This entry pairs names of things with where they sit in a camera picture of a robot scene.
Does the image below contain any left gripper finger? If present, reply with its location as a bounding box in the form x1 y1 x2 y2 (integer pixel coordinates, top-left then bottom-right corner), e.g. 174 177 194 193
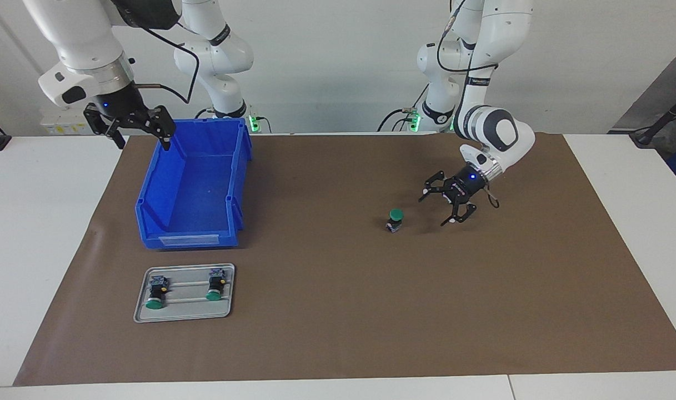
440 201 478 227
419 171 452 202

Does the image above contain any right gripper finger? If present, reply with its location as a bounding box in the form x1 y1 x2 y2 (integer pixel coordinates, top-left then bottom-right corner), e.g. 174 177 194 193
84 106 126 149
135 104 177 152

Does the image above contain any blue plastic storage bin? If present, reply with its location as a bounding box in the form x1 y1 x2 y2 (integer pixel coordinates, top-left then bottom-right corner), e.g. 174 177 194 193
135 118 253 249

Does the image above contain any brown table mat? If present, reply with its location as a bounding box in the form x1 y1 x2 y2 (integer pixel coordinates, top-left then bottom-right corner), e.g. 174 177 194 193
13 133 676 387

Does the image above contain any black tripod stand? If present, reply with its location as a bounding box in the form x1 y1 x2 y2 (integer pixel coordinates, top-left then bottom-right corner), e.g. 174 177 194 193
629 89 676 149

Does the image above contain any grey metal tray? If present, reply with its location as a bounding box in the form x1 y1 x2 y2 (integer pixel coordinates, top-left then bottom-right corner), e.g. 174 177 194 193
133 263 236 323

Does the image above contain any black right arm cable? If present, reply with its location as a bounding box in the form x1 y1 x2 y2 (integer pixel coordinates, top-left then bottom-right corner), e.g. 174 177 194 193
132 25 201 105

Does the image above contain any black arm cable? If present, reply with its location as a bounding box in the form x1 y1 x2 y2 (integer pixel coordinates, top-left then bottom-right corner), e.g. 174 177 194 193
132 25 201 105
437 0 500 210

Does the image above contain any white wall socket box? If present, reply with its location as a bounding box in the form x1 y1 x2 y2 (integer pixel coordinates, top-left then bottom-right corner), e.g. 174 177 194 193
41 107 94 136

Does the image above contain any black base cable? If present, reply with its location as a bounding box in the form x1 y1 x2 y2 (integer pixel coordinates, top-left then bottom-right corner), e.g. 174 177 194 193
377 83 430 132

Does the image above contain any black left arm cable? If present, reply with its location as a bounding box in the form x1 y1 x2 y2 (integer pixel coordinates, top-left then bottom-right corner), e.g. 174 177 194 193
437 0 500 210

